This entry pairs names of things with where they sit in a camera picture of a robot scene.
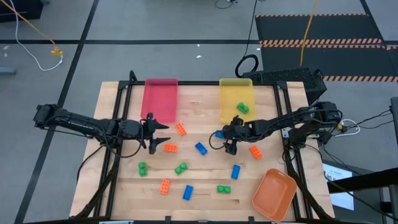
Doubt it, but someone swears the translucent yellow plastic bin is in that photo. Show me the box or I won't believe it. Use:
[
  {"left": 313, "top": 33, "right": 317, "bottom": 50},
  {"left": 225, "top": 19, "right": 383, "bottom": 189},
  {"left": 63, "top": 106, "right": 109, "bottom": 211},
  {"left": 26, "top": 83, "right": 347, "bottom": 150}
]
[{"left": 218, "top": 78, "right": 257, "bottom": 124}]

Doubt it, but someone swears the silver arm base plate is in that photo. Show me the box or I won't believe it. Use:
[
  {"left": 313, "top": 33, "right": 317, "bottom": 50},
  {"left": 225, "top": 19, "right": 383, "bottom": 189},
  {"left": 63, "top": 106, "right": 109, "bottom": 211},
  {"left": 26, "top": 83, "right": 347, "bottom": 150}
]
[{"left": 281, "top": 126, "right": 295, "bottom": 139}]

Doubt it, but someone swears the translucent pink plastic bin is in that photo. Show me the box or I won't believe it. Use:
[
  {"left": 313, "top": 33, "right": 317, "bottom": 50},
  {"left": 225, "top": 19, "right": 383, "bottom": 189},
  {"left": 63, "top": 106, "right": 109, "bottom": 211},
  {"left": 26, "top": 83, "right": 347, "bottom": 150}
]
[{"left": 140, "top": 78, "right": 179, "bottom": 124}]

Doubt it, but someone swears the orange plastic bowl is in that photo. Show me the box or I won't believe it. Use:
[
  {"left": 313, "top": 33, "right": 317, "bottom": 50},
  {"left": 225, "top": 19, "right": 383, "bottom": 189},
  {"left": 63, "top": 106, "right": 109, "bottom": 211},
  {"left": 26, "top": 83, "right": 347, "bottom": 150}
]
[{"left": 251, "top": 168, "right": 298, "bottom": 222}]

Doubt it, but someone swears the white paper sheet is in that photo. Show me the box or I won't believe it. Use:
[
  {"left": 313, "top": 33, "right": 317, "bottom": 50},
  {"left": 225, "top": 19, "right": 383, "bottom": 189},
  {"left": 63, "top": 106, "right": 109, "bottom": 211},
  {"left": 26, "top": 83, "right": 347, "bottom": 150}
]
[{"left": 322, "top": 162, "right": 355, "bottom": 212}]

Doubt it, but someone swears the white floor cable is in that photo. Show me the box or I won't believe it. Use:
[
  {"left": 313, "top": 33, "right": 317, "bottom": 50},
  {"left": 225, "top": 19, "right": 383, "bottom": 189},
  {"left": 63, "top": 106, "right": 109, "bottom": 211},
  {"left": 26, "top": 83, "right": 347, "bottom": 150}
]
[{"left": 8, "top": 0, "right": 65, "bottom": 72}]

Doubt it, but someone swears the yellow floor extension cable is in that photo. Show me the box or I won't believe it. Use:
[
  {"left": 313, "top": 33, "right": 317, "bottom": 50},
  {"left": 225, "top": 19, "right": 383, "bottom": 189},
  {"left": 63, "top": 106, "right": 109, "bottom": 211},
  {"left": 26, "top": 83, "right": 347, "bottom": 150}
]
[{"left": 0, "top": 0, "right": 65, "bottom": 57}]

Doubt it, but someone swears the black metal beam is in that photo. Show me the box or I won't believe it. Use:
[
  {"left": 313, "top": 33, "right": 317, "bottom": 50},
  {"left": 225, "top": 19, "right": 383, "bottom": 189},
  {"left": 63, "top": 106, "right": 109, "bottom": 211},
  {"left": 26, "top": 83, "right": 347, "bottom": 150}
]
[{"left": 326, "top": 167, "right": 398, "bottom": 194}]

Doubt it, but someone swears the black cabinet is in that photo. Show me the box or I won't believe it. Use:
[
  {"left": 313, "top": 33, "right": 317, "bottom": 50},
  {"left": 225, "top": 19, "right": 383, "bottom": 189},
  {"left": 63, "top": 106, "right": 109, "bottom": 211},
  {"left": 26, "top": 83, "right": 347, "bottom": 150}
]
[{"left": 0, "top": 0, "right": 44, "bottom": 23}]

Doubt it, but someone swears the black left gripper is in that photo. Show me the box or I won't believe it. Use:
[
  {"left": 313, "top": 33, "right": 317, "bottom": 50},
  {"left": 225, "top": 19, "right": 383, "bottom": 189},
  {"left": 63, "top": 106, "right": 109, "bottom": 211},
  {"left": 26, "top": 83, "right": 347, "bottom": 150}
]
[{"left": 119, "top": 112, "right": 172, "bottom": 156}]

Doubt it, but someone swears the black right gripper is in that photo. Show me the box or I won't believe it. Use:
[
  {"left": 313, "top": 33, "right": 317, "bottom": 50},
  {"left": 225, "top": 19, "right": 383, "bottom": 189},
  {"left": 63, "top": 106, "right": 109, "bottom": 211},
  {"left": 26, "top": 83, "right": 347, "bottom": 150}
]
[{"left": 223, "top": 115, "right": 259, "bottom": 156}]

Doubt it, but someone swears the black hanging cable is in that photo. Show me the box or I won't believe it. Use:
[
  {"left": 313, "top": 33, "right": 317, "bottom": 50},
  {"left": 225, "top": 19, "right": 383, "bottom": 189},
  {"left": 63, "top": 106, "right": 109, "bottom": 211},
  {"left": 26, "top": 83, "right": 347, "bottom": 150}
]
[{"left": 234, "top": 0, "right": 260, "bottom": 79}]

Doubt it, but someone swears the black hazard-striped floor mat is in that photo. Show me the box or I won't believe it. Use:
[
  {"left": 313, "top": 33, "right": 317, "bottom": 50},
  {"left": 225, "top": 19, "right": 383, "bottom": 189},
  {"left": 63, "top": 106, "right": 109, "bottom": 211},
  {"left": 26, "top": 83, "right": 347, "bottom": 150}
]
[
  {"left": 254, "top": 13, "right": 384, "bottom": 48},
  {"left": 260, "top": 43, "right": 398, "bottom": 83}
]

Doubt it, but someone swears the black aluminium table frame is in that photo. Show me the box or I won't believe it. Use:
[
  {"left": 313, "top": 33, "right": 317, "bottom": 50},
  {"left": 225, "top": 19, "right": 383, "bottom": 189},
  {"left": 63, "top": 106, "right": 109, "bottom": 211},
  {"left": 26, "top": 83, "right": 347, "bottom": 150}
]
[{"left": 74, "top": 70, "right": 335, "bottom": 224}]

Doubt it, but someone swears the yellow hanging cable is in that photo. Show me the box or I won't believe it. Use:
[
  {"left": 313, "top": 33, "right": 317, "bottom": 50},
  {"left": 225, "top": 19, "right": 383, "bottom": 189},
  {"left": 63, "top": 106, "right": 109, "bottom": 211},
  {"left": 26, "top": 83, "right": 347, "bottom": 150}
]
[{"left": 299, "top": 0, "right": 320, "bottom": 67}]

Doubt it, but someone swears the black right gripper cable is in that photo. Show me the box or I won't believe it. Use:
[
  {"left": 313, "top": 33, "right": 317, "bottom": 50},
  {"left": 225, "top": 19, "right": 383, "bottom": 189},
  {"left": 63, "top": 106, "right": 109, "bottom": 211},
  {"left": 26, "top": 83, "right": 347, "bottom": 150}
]
[{"left": 208, "top": 130, "right": 226, "bottom": 151}]

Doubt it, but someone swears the black vertical pole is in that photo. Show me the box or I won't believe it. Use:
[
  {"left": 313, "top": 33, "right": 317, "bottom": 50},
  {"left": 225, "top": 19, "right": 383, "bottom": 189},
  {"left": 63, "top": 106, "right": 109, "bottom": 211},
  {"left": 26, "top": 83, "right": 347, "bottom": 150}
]
[{"left": 389, "top": 96, "right": 398, "bottom": 224}]

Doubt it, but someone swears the white cable loop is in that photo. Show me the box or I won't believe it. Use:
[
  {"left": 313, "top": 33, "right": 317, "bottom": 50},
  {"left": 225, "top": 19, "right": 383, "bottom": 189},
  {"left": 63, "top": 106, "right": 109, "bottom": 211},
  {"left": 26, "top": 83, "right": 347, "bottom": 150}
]
[{"left": 334, "top": 118, "right": 361, "bottom": 138}]

